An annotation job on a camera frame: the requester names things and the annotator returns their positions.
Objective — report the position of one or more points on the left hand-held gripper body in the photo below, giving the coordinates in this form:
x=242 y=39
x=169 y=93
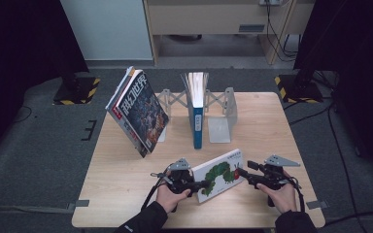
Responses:
x=181 y=181

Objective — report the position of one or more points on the thick blue book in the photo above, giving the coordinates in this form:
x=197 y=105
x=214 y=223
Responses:
x=197 y=126

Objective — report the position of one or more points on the white power strip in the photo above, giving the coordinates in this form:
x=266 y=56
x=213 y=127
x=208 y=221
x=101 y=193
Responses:
x=270 y=2

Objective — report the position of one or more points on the black curtain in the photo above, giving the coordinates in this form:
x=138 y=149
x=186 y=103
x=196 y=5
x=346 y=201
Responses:
x=19 y=64
x=362 y=64

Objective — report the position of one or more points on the white caterpillar picture book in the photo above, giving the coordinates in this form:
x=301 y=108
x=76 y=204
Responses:
x=218 y=176

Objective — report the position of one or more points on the grey extendable metal book rack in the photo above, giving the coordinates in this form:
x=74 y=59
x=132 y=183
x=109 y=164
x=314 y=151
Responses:
x=220 y=127

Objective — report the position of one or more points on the beige wooden desk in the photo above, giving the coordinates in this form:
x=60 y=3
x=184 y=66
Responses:
x=207 y=17

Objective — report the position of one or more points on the person's right hand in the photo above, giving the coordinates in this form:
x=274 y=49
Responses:
x=285 y=199

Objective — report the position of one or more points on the white cabinet panel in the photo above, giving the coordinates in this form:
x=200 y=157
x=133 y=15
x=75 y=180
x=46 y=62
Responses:
x=110 y=29

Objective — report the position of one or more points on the black yellow striped stand base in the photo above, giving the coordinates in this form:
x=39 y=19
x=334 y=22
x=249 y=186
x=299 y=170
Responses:
x=301 y=90
x=77 y=92

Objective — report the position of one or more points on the dark illustrated magazine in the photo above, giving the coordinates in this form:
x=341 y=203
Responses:
x=142 y=110

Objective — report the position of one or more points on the person's left hand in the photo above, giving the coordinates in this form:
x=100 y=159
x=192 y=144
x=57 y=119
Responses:
x=166 y=199

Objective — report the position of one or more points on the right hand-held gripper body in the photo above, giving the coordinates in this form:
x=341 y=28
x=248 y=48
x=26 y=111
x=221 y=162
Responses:
x=273 y=178

